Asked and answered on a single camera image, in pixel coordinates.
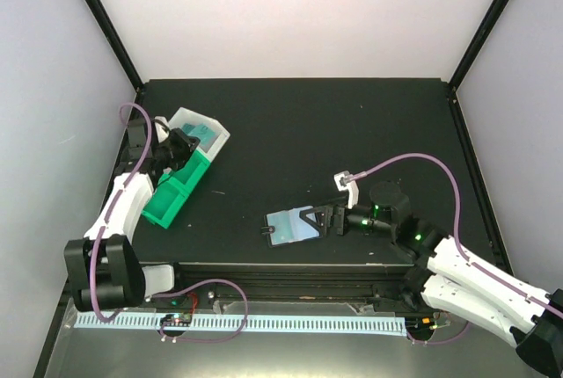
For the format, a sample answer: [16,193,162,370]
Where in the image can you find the black right frame post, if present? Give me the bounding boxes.
[447,0,537,89]

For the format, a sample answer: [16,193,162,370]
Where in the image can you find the controller board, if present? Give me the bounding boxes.
[159,313,193,330]
[405,313,441,332]

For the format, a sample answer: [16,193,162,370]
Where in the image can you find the black left frame post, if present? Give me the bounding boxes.
[84,0,143,93]

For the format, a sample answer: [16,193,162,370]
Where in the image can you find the white bin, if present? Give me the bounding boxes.
[169,107,230,163]

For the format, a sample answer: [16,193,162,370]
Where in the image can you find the right controller board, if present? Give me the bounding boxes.
[405,313,441,332]

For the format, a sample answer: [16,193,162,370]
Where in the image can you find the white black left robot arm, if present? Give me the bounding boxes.
[63,119,200,312]

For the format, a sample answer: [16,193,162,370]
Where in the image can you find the left controller board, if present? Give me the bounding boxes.
[159,313,193,330]

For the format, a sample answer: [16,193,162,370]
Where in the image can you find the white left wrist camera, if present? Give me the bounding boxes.
[153,116,171,142]

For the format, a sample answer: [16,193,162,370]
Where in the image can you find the black frame post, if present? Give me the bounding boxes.
[84,0,143,93]
[447,0,537,89]

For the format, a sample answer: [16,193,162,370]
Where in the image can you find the white slotted cable duct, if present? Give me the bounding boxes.
[74,312,406,337]

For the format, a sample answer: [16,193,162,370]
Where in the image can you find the green bin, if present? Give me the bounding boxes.
[157,149,210,197]
[142,177,189,229]

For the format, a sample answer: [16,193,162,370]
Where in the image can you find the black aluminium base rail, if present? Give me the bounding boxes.
[65,263,454,309]

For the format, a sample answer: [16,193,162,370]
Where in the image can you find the teal card in white bin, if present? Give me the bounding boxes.
[181,123,197,136]

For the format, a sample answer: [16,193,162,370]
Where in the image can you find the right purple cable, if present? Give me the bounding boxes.
[345,153,563,346]

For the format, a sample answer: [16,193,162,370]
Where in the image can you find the green bin near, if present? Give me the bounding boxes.
[142,177,189,229]

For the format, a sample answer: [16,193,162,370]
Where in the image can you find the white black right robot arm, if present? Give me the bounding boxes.
[298,182,562,377]

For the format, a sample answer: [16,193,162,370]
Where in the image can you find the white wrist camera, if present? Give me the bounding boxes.
[333,171,360,209]
[153,116,171,142]

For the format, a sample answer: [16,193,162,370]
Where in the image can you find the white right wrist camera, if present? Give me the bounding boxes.
[333,171,360,209]

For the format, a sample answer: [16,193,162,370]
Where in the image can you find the green bin middle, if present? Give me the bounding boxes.
[157,149,210,197]

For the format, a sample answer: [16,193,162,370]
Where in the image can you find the teal card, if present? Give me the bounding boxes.
[195,124,216,150]
[181,123,197,136]

